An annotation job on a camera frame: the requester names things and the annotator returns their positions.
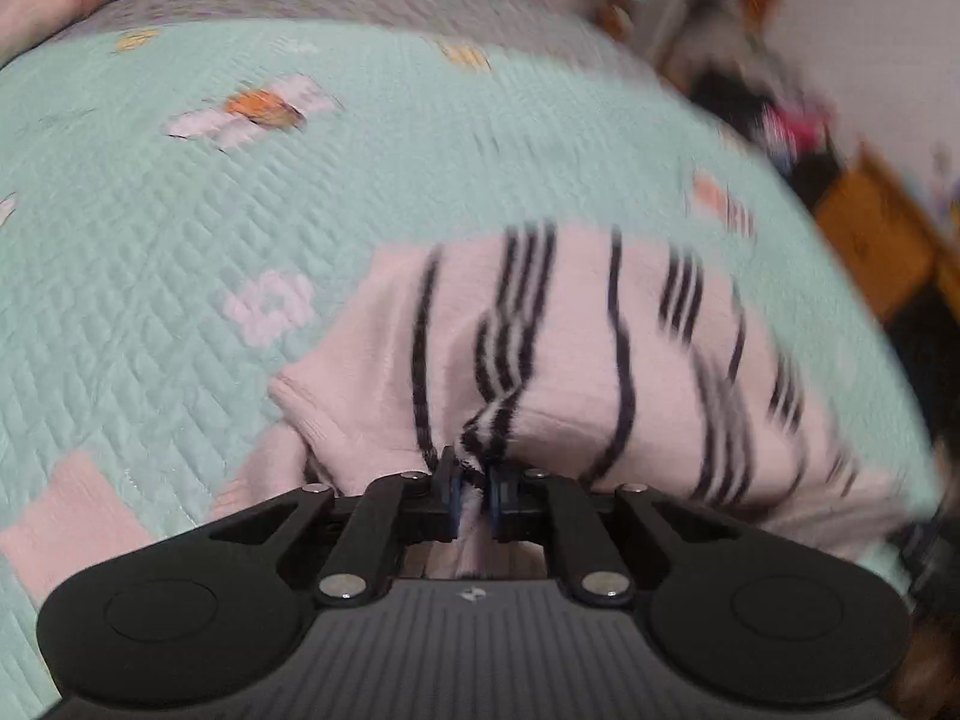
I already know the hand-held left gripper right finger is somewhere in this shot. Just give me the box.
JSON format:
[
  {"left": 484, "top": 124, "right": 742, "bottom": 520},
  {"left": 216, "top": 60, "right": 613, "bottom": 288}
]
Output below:
[{"left": 486, "top": 463, "right": 745, "bottom": 609}]

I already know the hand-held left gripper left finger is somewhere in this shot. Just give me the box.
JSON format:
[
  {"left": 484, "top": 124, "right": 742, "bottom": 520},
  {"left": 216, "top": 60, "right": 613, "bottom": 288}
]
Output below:
[{"left": 208, "top": 446, "right": 467, "bottom": 611}]

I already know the another person's forearm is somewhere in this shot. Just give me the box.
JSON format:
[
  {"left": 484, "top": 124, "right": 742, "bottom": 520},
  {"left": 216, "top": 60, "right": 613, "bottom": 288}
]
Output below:
[{"left": 0, "top": 0, "right": 85, "bottom": 70}]

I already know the yellow wooden table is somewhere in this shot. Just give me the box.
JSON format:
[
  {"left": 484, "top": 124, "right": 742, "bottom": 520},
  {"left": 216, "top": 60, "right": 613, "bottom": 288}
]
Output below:
[{"left": 814, "top": 146, "right": 942, "bottom": 320}]

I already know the dark cloth pile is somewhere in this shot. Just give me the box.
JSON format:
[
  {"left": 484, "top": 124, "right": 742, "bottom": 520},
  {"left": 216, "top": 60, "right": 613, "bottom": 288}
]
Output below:
[{"left": 686, "top": 64, "right": 852, "bottom": 207}]

